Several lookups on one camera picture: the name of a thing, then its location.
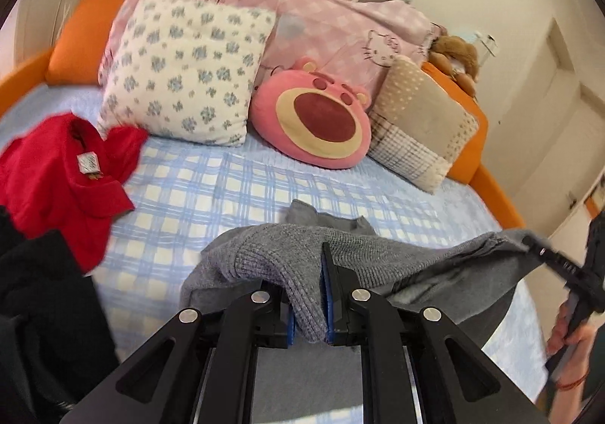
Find person's right forearm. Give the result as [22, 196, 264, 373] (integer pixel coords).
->
[543, 334, 605, 424]

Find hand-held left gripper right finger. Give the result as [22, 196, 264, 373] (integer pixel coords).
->
[321, 242, 551, 424]

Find black garment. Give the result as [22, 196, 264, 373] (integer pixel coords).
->
[0, 204, 121, 424]

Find brown plush toy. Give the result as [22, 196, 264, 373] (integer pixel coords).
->
[428, 33, 480, 96]

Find cream door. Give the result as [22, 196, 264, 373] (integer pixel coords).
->
[501, 18, 587, 217]

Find red garment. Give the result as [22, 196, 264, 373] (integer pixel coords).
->
[0, 112, 149, 274]

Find white wardrobe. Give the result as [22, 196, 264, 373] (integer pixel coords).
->
[548, 159, 605, 259]

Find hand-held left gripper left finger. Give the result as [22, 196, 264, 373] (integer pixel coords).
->
[59, 280, 296, 424]

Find person's right hand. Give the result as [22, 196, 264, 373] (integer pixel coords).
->
[546, 299, 600, 359]

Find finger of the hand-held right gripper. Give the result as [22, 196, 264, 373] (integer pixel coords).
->
[521, 230, 597, 295]

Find grey zip jacket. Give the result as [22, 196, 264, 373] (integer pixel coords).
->
[180, 198, 544, 424]

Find light blue bed cover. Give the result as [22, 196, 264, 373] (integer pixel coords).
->
[0, 84, 549, 406]

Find blue plaid blanket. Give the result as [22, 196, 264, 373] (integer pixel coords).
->
[92, 133, 504, 424]

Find beige patchwork pillow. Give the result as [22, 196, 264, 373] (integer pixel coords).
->
[366, 54, 480, 195]

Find orange sofa bed frame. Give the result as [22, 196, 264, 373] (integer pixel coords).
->
[0, 0, 525, 229]

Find pink bear plush cushion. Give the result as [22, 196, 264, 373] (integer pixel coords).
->
[249, 56, 372, 170]

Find white floral pillow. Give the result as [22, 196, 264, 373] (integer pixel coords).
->
[97, 0, 277, 148]

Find pink cat-print quilt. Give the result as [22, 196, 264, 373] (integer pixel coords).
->
[99, 0, 447, 99]

